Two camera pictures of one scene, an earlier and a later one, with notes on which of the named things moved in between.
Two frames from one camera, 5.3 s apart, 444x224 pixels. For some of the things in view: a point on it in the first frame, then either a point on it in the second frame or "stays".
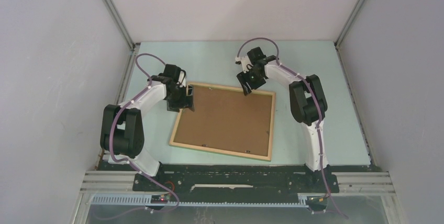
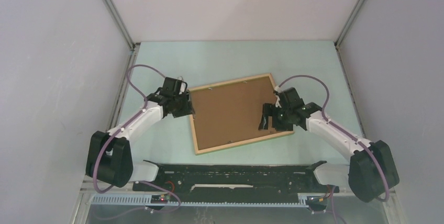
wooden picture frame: (219, 150) -> (229, 114)
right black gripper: (243, 78) -> (268, 110)
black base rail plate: (201, 179) stays
